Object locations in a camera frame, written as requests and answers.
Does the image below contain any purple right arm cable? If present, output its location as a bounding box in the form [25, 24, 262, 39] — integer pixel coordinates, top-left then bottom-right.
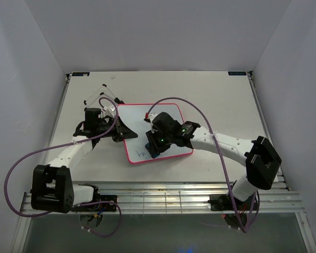
[147, 96, 260, 234]

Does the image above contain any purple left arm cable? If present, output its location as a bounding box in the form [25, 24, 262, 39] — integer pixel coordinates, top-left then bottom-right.
[4, 96, 123, 238]

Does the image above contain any blue right corner label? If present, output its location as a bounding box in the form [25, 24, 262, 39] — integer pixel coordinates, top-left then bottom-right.
[228, 71, 246, 76]

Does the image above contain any aluminium rail frame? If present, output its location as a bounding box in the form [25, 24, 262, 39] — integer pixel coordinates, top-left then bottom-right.
[10, 70, 316, 253]

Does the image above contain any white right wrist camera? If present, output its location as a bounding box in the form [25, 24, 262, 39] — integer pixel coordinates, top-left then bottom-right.
[144, 113, 157, 133]

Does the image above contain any blue left corner label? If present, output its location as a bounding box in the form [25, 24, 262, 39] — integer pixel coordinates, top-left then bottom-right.
[71, 72, 90, 77]

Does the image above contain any blue corner label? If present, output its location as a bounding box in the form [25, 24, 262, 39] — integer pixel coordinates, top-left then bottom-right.
[71, 72, 90, 77]
[228, 71, 246, 76]

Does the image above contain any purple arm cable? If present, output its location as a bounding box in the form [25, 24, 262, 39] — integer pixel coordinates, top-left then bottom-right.
[147, 96, 260, 234]
[4, 96, 123, 238]

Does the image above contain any pink framed whiteboard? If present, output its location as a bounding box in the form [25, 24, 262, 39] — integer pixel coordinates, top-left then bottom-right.
[116, 103, 194, 166]

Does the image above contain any black wire easel stand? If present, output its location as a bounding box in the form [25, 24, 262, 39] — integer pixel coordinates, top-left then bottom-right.
[83, 84, 124, 110]

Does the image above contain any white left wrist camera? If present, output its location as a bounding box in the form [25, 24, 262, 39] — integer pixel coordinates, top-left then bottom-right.
[102, 104, 116, 118]

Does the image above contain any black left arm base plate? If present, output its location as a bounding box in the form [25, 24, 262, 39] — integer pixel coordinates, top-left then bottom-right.
[71, 195, 117, 213]

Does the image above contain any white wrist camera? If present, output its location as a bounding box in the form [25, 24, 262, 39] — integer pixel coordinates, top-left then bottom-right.
[144, 113, 157, 133]
[102, 104, 116, 118]

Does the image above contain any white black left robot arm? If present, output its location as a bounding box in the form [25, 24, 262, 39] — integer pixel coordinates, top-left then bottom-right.
[31, 108, 138, 213]

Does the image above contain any blue bone-shaped eraser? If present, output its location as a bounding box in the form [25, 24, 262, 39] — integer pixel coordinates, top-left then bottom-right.
[145, 143, 160, 159]

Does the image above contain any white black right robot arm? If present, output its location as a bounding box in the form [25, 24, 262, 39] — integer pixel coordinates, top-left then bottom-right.
[144, 112, 282, 209]

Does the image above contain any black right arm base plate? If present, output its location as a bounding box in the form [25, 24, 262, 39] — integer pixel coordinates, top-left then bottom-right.
[208, 192, 260, 229]

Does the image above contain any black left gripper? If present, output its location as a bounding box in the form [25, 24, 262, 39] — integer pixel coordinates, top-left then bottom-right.
[97, 116, 137, 143]

